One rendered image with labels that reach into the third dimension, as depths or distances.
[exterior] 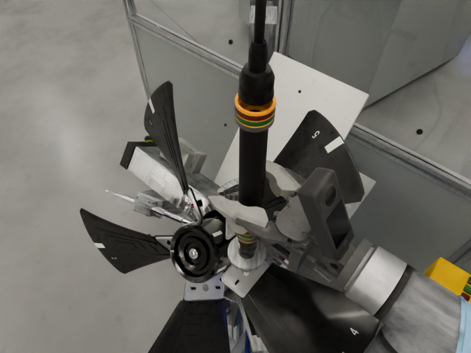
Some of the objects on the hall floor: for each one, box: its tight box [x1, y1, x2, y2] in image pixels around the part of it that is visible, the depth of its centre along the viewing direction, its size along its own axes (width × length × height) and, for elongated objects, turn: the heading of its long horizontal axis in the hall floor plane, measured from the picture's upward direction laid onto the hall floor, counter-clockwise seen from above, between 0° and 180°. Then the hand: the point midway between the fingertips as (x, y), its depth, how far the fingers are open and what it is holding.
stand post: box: [228, 320, 243, 341], centre depth 141 cm, size 4×9×91 cm, turn 50°
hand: (235, 176), depth 51 cm, fingers open, 8 cm apart
